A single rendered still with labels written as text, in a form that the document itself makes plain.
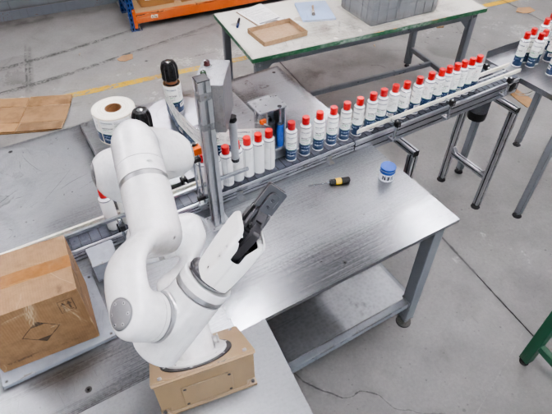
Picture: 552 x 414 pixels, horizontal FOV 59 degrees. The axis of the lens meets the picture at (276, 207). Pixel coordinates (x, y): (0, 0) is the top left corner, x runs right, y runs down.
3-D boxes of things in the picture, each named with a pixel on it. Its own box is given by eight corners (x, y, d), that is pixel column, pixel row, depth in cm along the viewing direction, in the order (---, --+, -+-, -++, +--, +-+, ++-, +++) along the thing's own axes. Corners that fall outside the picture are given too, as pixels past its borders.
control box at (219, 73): (233, 106, 182) (230, 59, 169) (227, 133, 170) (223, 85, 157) (206, 105, 183) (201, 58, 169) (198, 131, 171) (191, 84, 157)
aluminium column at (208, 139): (220, 216, 205) (204, 72, 157) (225, 223, 202) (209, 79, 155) (211, 220, 203) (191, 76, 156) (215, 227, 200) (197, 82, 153)
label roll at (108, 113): (149, 128, 241) (143, 103, 230) (121, 149, 228) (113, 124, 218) (118, 117, 248) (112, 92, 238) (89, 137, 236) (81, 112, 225)
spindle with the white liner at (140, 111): (158, 156, 225) (146, 101, 204) (165, 167, 219) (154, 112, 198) (140, 163, 222) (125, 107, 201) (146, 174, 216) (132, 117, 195)
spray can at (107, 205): (118, 220, 196) (106, 182, 182) (122, 228, 193) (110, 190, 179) (106, 224, 194) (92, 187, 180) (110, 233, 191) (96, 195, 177)
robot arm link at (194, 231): (160, 298, 149) (140, 223, 148) (218, 281, 153) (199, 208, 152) (159, 306, 137) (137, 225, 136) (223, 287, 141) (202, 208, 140)
